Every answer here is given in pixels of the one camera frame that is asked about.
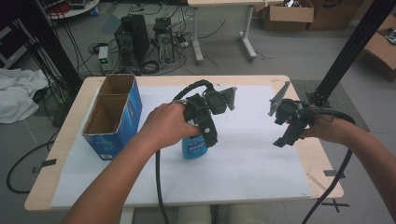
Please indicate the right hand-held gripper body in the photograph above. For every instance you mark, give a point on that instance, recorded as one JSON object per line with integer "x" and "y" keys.
{"x": 292, "y": 110}

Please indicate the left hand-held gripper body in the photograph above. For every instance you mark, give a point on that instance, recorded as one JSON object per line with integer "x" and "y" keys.
{"x": 216, "y": 101}

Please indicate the blue plastic bottle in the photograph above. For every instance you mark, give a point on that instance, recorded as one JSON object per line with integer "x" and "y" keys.
{"x": 193, "y": 149}

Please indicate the person's right hand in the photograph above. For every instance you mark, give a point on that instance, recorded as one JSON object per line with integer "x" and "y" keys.
{"x": 327, "y": 129}

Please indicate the person's left hand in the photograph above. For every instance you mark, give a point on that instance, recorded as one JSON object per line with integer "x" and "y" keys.
{"x": 166, "y": 126}

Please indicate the dark floor mat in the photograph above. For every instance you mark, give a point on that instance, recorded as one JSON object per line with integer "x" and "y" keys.
{"x": 342, "y": 99}

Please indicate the white paper mat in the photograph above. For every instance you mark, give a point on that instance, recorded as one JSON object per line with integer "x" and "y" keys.
{"x": 249, "y": 168}

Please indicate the black tape strip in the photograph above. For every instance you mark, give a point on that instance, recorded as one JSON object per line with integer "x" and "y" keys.
{"x": 330, "y": 173}
{"x": 46, "y": 163}

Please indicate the white desk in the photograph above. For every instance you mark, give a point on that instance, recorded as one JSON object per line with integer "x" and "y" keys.
{"x": 196, "y": 37}

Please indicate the small black computer tower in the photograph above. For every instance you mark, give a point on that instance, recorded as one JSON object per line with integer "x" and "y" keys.
{"x": 164, "y": 39}

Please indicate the black tape cross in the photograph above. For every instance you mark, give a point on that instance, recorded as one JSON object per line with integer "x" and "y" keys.
{"x": 335, "y": 204}

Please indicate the blue cardboard box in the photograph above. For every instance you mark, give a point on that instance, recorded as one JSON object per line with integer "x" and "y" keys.
{"x": 127, "y": 121}

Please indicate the black metal stand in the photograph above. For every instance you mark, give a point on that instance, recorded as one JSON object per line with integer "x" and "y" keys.
{"x": 351, "y": 49}

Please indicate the open brown cardboard box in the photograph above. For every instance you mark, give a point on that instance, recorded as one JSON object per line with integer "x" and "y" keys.
{"x": 288, "y": 15}

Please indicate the large black computer tower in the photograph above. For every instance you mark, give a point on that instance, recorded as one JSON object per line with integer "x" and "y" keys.
{"x": 134, "y": 37}

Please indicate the closed brown cardboard box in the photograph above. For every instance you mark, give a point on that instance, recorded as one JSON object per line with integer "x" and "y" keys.
{"x": 333, "y": 14}

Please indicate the brown cardboard box with electronics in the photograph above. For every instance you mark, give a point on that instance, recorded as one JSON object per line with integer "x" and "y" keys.
{"x": 381, "y": 53}

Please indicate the white table leg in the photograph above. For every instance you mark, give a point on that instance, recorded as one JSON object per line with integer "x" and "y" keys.
{"x": 127, "y": 215}

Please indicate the white power supply box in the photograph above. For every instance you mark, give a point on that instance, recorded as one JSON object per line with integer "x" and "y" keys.
{"x": 104, "y": 59}

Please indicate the round white table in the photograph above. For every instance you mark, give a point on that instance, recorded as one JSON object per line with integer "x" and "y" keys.
{"x": 77, "y": 11}

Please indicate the white cloth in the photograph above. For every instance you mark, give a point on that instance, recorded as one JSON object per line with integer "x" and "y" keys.
{"x": 18, "y": 93}

